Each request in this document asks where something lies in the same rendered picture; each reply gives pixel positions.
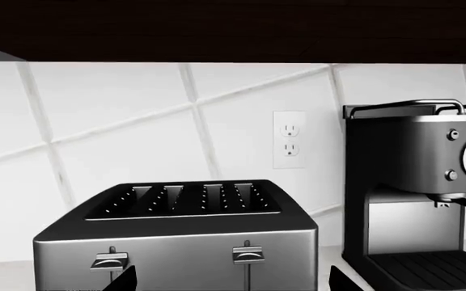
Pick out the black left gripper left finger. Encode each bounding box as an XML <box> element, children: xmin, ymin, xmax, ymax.
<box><xmin>102</xmin><ymin>264</ymin><xmax>138</xmax><ymax>291</ymax></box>

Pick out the dark wooden wall cabinet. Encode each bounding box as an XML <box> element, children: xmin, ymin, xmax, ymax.
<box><xmin>0</xmin><ymin>0</ymin><xmax>466</xmax><ymax>65</ymax></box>

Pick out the silver four-slot toaster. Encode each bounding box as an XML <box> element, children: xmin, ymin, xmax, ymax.
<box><xmin>32</xmin><ymin>179</ymin><xmax>320</xmax><ymax>291</ymax></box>

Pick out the white wall power outlet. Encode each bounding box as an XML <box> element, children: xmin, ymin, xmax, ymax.
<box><xmin>273</xmin><ymin>110</ymin><xmax>307</xmax><ymax>170</ymax></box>

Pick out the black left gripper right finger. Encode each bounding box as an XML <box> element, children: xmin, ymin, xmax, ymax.
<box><xmin>328</xmin><ymin>264</ymin><xmax>370</xmax><ymax>291</ymax></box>

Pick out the black silver espresso machine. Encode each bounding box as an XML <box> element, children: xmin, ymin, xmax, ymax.
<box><xmin>341</xmin><ymin>99</ymin><xmax>466</xmax><ymax>291</ymax></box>

